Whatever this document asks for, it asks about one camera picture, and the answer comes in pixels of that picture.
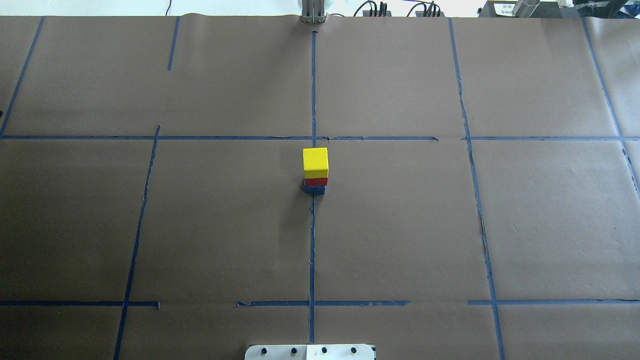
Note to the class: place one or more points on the red wooden cube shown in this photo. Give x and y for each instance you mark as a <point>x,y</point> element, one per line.
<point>316,182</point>

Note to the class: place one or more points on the blue wooden cube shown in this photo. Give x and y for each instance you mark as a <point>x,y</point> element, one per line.
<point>314,190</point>

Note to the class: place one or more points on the yellow wooden cube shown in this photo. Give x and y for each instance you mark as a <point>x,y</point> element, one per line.
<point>315,162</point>

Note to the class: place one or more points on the orange black connector box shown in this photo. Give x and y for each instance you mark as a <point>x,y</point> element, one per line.
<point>373,9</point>

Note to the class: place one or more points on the metal cup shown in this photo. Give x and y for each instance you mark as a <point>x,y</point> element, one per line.
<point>525,8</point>

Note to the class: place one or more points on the aluminium frame post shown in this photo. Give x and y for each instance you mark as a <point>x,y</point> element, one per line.
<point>313,11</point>

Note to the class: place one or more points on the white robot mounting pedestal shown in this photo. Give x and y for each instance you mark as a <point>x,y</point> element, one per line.
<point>349,351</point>

